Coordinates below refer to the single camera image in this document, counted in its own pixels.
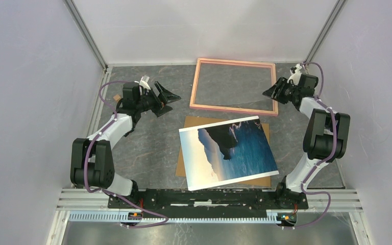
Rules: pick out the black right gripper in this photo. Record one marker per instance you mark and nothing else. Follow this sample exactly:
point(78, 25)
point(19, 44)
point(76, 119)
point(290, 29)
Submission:
point(272, 92)

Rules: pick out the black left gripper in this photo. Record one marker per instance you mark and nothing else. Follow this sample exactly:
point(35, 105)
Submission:
point(166, 96)

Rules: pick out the clear acrylic sheet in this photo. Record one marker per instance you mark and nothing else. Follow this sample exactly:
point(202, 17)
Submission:
point(234, 85)

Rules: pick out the mountain sea photo print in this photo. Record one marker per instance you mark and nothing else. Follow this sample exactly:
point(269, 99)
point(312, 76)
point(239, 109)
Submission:
point(226, 152)

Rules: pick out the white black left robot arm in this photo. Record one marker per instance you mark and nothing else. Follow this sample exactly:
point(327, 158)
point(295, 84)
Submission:
point(92, 163)

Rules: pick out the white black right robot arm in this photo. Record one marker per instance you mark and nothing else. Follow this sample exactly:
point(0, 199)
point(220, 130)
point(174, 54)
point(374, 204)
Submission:
point(326, 135)

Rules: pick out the small brown wooden cube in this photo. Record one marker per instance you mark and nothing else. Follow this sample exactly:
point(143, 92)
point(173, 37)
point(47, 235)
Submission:
point(117, 97)

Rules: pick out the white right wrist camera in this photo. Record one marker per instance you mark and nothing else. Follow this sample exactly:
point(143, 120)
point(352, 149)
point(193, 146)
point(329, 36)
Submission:
point(295, 74)

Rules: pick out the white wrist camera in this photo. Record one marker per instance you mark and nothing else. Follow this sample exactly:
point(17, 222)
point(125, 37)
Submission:
point(143, 82)
point(295, 74)

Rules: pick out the pink wooden picture frame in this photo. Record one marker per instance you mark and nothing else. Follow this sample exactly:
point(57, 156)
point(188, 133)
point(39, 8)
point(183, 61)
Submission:
point(200, 61)

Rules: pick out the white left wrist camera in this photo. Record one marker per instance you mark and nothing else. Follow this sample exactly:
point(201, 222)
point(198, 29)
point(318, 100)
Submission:
point(143, 82)

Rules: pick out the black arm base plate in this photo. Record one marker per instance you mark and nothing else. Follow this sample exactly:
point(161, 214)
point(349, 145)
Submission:
point(216, 203)

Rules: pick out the aluminium rail at front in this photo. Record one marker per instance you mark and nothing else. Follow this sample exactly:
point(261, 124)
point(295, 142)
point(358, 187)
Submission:
point(342, 200)

